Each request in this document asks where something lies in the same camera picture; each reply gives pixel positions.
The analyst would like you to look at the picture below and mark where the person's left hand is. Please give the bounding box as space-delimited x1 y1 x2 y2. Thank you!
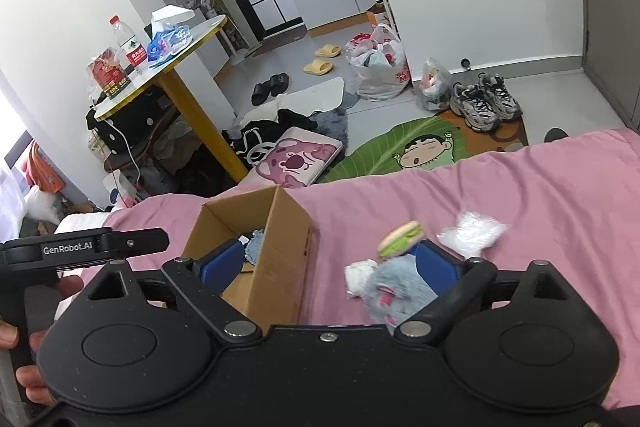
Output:
0 274 86 408

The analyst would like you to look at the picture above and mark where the blue wipes packet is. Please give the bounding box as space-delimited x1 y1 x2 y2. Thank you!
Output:
146 24 194 60

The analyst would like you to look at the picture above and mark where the black polka dot bag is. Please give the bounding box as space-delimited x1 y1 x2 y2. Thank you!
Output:
85 87 174 156

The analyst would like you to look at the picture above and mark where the clear water bottle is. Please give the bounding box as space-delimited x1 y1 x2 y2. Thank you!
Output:
108 14 150 76

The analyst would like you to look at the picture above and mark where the white bath mat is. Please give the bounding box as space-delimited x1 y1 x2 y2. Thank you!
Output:
240 77 346 128

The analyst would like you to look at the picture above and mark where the black clothing pile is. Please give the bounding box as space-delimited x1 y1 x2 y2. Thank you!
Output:
222 108 319 158

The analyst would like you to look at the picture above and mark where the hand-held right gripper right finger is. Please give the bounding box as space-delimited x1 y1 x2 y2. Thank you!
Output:
392 241 568 343

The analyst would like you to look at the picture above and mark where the pink bear bag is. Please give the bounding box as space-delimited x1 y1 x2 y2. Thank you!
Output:
240 129 345 188

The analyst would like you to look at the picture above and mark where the clear trash bag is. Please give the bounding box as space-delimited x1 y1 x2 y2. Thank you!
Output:
416 57 459 112

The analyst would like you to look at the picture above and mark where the brown door mat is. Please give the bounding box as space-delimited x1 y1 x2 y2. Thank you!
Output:
250 32 307 58

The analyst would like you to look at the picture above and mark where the white fluffy cloth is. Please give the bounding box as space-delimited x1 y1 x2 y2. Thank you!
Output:
344 259 379 298

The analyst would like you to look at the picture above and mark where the grey wardrobe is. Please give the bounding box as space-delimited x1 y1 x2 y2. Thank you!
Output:
570 0 640 134

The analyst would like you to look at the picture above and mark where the grey plush toy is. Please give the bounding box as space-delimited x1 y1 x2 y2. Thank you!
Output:
359 252 442 334

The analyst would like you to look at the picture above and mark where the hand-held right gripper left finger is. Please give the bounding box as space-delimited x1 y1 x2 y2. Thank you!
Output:
82 238 264 344

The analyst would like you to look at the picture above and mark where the white tissue box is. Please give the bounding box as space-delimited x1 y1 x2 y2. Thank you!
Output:
149 5 196 40

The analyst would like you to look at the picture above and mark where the round table with yellow legs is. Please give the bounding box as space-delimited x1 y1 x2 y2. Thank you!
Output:
94 14 251 184

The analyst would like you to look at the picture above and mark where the white plastic shopping bag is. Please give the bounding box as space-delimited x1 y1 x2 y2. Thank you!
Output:
345 23 412 102

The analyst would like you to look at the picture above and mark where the orange cloth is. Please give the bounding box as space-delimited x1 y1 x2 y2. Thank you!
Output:
27 139 66 194

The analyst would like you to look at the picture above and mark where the grey sneaker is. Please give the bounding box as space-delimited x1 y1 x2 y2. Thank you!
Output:
477 73 524 122
450 82 501 130

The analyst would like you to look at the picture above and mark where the clear plastic bag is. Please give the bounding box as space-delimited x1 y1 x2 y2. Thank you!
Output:
436 209 512 258

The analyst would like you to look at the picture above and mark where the white bedding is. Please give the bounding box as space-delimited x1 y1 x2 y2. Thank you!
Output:
54 212 122 319

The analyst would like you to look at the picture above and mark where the grey fluffy rug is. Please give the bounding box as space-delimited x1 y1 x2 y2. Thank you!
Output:
309 107 350 148

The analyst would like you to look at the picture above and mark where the brown cardboard box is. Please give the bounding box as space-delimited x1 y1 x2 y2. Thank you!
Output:
181 185 321 326

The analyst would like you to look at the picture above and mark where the white cable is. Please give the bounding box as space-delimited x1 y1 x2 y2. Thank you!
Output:
105 119 144 208

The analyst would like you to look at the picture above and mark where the green leaf rug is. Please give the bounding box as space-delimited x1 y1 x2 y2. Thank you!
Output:
320 107 529 184

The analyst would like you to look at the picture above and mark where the red snack bag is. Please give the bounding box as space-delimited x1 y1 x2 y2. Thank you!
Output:
87 48 132 100

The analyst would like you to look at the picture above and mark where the pink bed sheet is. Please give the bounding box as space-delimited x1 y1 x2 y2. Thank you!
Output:
55 129 640 414

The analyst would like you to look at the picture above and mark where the blue denim cloth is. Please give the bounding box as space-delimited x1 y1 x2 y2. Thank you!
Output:
243 229 269 266

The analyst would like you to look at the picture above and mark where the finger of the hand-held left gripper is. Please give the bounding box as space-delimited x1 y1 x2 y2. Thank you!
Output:
102 228 170 256

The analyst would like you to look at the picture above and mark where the burger plush toy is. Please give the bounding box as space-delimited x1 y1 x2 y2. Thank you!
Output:
377 221 425 260

